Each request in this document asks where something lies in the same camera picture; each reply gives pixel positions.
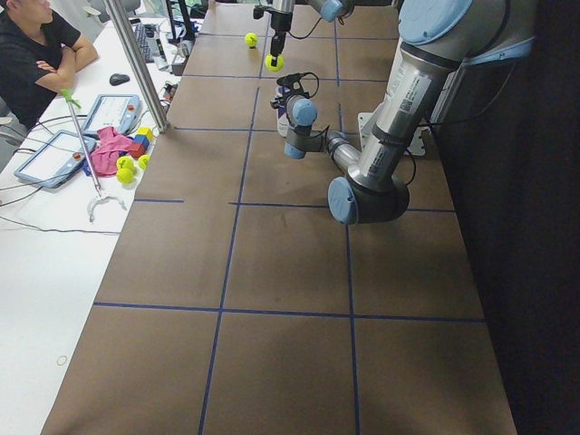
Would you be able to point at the aluminium frame post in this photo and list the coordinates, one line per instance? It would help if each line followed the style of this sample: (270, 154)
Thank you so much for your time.
(121, 23)

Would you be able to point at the pink cloth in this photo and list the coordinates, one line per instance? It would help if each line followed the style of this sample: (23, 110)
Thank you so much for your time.
(104, 157)

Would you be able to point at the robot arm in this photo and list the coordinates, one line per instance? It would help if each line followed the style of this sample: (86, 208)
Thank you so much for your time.
(437, 37)
(328, 10)

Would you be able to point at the yellow tennis ball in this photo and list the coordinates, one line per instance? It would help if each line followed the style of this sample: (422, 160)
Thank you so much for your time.
(274, 63)
(251, 40)

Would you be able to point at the yellow cube block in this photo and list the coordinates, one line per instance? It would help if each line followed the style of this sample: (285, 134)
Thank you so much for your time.
(144, 133)

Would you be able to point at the black keyboard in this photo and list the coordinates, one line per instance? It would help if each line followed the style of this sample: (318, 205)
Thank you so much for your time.
(139, 31)

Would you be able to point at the white tennis ball can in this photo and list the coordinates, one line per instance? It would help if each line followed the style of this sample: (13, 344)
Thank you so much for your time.
(282, 122)

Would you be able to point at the spare tennis ball three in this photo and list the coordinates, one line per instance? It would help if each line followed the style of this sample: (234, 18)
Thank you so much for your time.
(143, 161)

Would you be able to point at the seated person in black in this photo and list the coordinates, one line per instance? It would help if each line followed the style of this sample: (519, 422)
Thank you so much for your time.
(40, 56)

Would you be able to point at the reacher grabber stick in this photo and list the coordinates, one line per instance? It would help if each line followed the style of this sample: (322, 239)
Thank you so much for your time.
(101, 195)

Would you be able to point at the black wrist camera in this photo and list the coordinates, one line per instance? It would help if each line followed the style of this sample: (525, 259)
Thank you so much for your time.
(260, 10)
(292, 82)

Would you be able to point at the near teach pendant tablet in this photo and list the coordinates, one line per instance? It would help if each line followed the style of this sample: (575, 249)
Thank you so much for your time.
(55, 162)

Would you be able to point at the spare tennis ball two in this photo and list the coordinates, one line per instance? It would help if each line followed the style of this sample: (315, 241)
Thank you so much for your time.
(125, 175)

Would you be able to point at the white camera mast with base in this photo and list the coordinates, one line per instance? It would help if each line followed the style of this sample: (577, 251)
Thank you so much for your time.
(414, 143)

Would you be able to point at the red cube block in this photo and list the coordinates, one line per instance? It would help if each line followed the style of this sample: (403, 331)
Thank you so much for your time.
(136, 149)

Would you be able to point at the black computer mouse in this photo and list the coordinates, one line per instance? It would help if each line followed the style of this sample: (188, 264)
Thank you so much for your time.
(117, 79)

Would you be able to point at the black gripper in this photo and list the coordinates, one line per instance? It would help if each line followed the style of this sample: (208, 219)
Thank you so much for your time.
(276, 27)

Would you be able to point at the blue cube block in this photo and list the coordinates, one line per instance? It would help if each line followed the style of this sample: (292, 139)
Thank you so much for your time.
(142, 141)

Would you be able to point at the teach pendant tablet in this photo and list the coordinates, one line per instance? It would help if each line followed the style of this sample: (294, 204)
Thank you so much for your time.
(55, 162)
(119, 111)

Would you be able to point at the far teach pendant tablet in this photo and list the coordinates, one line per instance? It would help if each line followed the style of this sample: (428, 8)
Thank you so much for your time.
(119, 111)

